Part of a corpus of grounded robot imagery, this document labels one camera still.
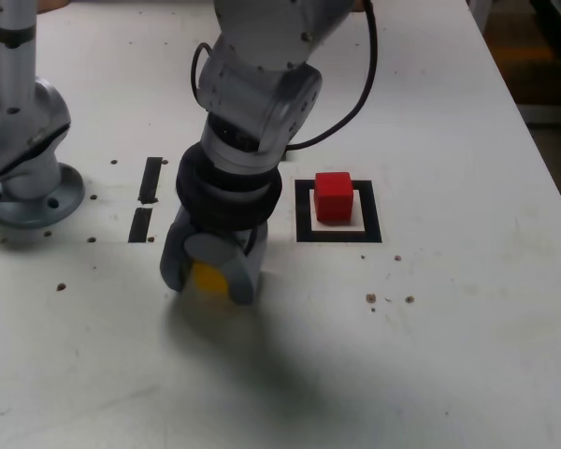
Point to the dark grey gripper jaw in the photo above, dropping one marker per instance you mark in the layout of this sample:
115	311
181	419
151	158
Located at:
174	257

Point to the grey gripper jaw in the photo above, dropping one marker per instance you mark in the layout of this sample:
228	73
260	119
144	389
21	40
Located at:
210	248

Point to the yellow cube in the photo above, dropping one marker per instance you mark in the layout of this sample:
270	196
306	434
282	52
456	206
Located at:
208	279

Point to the red cube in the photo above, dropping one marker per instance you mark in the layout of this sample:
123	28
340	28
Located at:
334	198

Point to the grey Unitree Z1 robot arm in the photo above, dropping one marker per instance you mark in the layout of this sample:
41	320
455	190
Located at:
252	93

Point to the black tape square outline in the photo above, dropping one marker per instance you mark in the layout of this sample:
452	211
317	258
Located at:
304	234

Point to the black tape strip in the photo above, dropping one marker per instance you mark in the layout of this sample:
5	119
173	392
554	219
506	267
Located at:
150	178

